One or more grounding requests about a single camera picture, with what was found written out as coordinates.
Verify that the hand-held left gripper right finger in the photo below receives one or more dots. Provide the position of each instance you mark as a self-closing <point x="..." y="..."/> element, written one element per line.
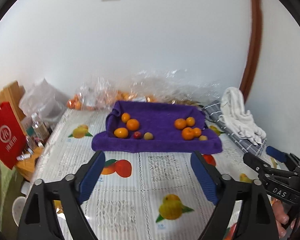
<point x="205" y="177"/>

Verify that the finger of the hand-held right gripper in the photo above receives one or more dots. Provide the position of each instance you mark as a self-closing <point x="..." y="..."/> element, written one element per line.
<point x="276" y="153"/>
<point x="255" y="162"/>

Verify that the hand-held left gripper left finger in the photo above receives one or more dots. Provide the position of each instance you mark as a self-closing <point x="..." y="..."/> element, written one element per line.
<point x="92" y="177"/>

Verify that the small yellow-green fruit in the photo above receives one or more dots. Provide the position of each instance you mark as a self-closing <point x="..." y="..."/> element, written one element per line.
<point x="203" y="138"/>
<point x="148" y="136"/>

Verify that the small mandarin orange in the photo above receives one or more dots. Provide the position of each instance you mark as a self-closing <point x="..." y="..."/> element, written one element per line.
<point x="197" y="132"/>
<point x="190" y="121"/>
<point x="126" y="117"/>

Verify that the small red fruit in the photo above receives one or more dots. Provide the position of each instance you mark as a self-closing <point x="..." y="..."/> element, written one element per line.
<point x="137" y="135"/>

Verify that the person's right hand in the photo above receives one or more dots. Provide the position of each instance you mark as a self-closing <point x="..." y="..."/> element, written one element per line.
<point x="280" y="216"/>

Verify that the white striped towel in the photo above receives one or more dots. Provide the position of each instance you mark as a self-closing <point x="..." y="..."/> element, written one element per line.
<point x="237" y="112"/>

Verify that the grey checked cloth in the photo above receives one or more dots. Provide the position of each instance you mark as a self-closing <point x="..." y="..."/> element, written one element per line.
<point x="215" y="110"/>

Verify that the wooden side table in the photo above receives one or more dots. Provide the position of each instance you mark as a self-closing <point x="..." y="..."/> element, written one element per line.
<point x="27" y="163"/>

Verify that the purple towel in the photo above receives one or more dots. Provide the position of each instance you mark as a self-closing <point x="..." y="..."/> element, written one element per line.
<point x="160" y="120"/>

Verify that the clear plastic bottle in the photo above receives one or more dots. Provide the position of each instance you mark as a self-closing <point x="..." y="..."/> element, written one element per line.
<point x="37" y="127"/>

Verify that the bagged mandarin oranges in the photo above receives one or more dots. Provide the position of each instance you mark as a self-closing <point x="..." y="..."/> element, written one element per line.
<point x="130" y="97"/>
<point x="75" y="103"/>

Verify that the white cup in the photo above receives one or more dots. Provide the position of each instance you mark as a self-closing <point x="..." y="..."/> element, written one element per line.
<point x="18" y="210"/>

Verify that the small clear plastic bag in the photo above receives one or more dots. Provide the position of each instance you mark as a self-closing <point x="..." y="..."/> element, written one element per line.
<point x="90" y="92"/>

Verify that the light green cloth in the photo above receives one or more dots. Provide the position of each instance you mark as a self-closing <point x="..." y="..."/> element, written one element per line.
<point x="6" y="187"/>

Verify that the white plastic bag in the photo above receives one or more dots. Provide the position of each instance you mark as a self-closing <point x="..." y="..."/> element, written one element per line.
<point x="40" y="100"/>

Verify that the red paper bag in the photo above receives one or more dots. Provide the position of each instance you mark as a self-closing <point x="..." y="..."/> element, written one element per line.
<point x="6" y="135"/>

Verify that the large clear plastic bag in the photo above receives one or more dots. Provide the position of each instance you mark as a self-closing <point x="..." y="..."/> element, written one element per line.
<point x="165" y="85"/>

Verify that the wooden board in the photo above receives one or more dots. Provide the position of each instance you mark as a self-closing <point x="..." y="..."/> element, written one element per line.
<point x="11" y="92"/>

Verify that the brown wooden door frame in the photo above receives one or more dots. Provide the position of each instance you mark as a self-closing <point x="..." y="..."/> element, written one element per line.
<point x="253" y="42"/>

